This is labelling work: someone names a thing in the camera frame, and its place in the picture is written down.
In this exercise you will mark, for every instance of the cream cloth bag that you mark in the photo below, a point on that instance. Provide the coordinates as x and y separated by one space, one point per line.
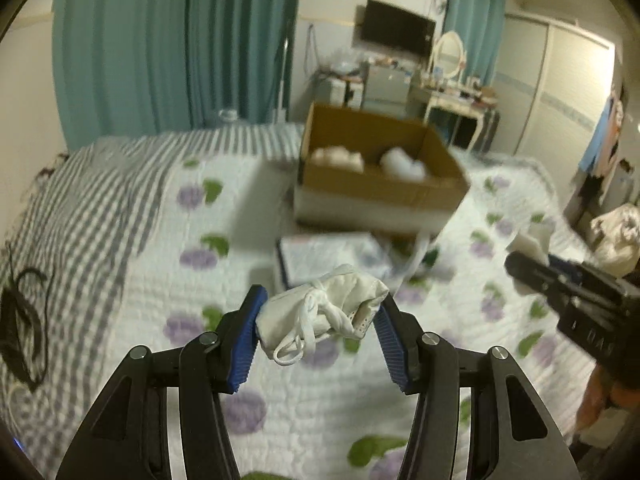
616 237

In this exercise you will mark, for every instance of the person's right forearm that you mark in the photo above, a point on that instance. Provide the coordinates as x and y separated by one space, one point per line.
602 402

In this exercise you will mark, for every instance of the hanging blue clothes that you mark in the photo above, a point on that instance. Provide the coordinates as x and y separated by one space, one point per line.
606 132

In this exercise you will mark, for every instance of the white face mask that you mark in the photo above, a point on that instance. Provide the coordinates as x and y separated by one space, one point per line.
327 305

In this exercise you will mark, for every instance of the black wall television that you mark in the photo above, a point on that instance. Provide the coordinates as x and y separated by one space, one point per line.
397 27

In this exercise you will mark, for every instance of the white oval vanity mirror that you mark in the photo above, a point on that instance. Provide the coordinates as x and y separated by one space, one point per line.
448 52

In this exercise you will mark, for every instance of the white sliding wardrobe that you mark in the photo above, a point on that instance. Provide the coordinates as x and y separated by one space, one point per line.
560 90

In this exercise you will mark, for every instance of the white soft cloth bundle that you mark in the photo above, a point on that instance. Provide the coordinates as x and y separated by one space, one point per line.
403 165

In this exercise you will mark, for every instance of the teal curtain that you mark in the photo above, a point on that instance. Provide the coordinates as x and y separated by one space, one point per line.
472 25
165 45

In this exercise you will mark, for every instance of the brown cardboard box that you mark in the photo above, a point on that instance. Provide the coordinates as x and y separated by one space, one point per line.
372 187

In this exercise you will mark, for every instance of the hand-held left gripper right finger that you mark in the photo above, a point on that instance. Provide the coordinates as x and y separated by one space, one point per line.
391 347

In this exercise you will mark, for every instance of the white floral quilt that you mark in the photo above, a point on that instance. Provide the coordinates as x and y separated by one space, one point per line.
320 280

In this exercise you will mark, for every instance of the white vanity table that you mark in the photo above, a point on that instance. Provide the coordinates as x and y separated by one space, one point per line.
457 105

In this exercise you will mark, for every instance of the beige soft pouch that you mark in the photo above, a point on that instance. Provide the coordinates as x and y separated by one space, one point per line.
334 158

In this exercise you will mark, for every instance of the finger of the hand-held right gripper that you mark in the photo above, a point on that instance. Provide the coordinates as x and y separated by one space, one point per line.
565 265
529 272

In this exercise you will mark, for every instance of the grey small cabinet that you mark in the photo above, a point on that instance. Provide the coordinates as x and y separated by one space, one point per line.
387 85

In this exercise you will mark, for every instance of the flat clear plastic packet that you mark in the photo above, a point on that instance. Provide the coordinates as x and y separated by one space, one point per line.
332 257

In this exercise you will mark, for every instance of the grey striped bed sheet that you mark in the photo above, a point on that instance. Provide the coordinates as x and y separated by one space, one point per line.
85 230

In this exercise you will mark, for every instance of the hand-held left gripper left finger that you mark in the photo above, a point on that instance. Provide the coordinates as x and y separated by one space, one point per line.
246 345

